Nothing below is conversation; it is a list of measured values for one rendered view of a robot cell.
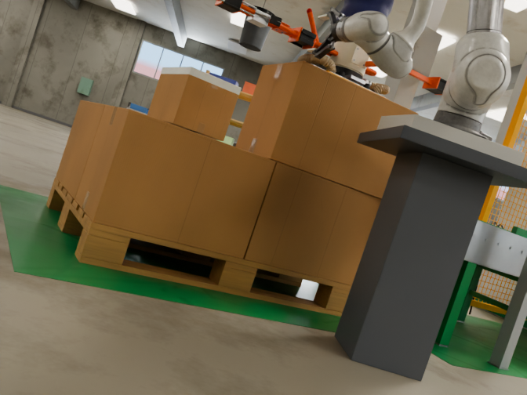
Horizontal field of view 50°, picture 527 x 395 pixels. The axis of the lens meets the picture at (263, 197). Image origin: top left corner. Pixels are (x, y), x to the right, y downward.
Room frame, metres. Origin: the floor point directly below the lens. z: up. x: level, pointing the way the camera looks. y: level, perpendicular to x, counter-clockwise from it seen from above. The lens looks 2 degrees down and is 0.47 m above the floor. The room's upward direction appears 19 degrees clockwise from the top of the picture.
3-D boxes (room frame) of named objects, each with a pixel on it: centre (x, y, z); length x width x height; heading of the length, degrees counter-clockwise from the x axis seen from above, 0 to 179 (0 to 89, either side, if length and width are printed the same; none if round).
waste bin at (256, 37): (10.11, 1.09, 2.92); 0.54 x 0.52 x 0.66; 6
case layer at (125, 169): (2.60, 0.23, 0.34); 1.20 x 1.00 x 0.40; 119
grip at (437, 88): (2.40, -0.55, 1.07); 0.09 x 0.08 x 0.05; 28
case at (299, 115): (2.48, -0.16, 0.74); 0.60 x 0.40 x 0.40; 115
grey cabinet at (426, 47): (3.82, -0.71, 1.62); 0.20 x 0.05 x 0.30; 119
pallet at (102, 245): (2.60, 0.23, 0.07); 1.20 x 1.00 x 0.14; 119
